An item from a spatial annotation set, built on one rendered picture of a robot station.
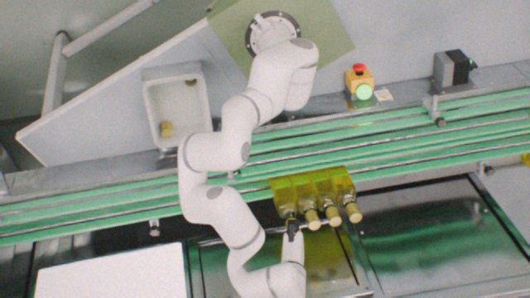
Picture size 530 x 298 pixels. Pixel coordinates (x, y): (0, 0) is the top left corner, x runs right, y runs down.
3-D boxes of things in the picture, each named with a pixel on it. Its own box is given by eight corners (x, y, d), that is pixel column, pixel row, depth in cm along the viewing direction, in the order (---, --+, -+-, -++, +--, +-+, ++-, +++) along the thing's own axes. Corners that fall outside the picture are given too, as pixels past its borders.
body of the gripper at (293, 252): (306, 290, 172) (308, 258, 181) (305, 261, 166) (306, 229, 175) (277, 290, 173) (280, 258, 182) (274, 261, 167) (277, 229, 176)
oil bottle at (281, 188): (266, 177, 207) (279, 222, 190) (264, 162, 204) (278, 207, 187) (284, 174, 208) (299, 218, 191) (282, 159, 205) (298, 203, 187)
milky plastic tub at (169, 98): (154, 134, 207) (155, 150, 199) (139, 68, 194) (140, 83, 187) (211, 124, 208) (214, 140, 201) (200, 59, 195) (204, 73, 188)
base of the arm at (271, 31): (233, 30, 183) (241, 56, 170) (268, -2, 179) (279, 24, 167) (270, 66, 191) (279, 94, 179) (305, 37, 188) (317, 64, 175)
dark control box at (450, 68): (431, 74, 213) (441, 88, 206) (433, 51, 208) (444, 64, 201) (457, 70, 214) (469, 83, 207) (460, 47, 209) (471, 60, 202)
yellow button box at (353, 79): (344, 89, 210) (351, 102, 204) (344, 68, 206) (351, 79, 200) (366, 86, 211) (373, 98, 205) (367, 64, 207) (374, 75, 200)
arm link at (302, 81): (261, 82, 176) (271, 115, 163) (270, 36, 168) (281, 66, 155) (296, 84, 178) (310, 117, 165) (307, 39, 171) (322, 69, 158)
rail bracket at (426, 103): (416, 105, 203) (434, 129, 192) (418, 84, 199) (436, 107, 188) (430, 103, 203) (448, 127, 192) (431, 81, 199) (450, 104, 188)
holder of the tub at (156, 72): (157, 147, 210) (159, 161, 204) (140, 68, 194) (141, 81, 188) (213, 137, 212) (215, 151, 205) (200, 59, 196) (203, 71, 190)
